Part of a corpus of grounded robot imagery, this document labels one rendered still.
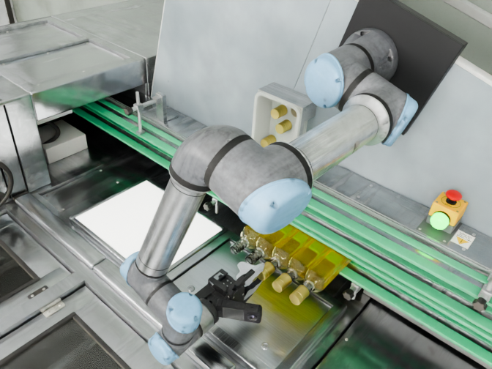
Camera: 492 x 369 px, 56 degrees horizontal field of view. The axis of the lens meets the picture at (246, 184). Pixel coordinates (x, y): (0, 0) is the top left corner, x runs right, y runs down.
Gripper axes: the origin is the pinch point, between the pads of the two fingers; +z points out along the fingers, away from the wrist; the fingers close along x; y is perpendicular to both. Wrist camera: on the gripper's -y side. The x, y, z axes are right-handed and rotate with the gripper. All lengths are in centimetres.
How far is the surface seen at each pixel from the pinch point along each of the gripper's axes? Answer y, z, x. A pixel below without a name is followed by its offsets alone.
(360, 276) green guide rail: -19.1, 21.4, 3.8
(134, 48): 106, 43, -24
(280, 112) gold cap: 23, 35, -28
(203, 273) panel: 20.0, -2.5, 12.5
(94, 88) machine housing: 95, 16, -18
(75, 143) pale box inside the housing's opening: 108, 10, 9
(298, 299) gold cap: -12.6, -0.9, -0.6
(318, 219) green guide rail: -1.5, 23.8, -5.7
